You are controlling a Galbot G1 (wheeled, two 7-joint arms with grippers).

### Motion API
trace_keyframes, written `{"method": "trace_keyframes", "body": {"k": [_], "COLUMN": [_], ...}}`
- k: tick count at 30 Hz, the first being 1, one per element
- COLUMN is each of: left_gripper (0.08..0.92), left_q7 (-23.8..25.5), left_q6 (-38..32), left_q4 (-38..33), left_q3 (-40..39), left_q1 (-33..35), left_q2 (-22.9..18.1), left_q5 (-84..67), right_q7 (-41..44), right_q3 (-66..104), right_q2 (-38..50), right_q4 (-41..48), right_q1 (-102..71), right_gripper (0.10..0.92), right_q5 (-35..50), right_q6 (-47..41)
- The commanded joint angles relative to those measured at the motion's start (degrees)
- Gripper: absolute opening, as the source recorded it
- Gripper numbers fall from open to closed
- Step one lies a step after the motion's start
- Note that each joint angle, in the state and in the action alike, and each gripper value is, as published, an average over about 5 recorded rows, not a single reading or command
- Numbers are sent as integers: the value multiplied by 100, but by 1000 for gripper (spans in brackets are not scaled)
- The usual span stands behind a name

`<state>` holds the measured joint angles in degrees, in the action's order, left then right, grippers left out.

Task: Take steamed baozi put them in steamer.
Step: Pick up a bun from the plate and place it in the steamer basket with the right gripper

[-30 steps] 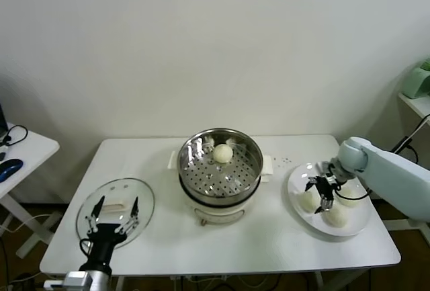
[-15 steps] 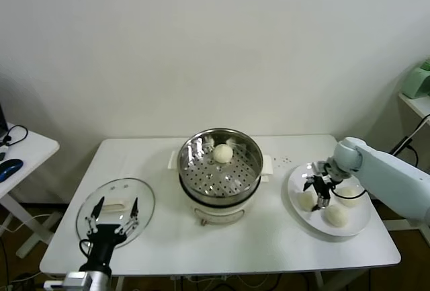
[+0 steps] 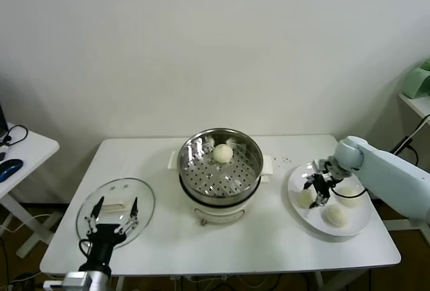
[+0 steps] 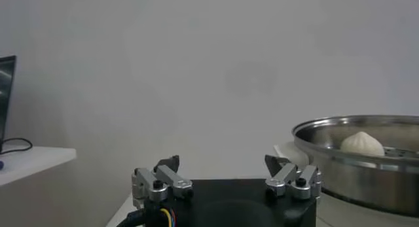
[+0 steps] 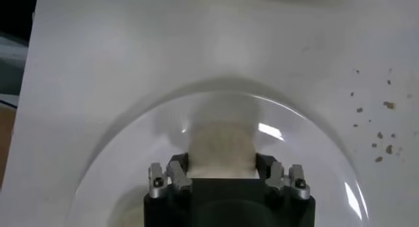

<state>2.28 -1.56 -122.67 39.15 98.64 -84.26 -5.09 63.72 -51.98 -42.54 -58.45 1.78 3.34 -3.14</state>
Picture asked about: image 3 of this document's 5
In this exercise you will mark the small black adapter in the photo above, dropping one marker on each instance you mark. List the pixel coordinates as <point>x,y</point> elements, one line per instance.
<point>2,156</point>

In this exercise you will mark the light blue right robot arm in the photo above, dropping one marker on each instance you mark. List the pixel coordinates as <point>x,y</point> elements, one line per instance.
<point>386,173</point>

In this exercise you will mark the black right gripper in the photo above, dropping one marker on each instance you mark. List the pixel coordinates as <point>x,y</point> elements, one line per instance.
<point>326,181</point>

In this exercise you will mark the blue computer mouse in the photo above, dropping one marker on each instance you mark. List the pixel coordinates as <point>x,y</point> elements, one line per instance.
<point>10,168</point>

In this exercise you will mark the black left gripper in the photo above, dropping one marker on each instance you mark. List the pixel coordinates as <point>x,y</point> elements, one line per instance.
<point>102,237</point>

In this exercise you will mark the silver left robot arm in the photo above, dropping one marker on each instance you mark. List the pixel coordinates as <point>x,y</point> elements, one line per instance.
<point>90,281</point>

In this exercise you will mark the white steamed baozi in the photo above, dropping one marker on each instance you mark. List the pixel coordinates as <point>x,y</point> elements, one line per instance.
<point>222,154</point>
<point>335,217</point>
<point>351,202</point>
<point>305,199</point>

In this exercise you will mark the stainless steel steamer basket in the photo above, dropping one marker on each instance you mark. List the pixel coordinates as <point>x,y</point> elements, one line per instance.
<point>201,176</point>

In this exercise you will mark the white table leg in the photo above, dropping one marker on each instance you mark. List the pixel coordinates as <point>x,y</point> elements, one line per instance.
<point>320,281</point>
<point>119,284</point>

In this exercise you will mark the pale green appliance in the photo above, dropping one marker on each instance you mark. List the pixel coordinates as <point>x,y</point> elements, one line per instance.
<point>415,82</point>

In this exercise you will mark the white folding side table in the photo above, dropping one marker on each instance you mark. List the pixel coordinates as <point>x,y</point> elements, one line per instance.
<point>37,150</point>

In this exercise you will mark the white electric pot base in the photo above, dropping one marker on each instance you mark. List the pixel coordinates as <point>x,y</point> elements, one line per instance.
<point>218,212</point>

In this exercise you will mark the round glass pot lid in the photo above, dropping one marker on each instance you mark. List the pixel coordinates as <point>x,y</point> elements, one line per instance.
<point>111,187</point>

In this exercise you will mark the white round plate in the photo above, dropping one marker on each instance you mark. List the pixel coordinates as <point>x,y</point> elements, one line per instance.
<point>302,220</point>

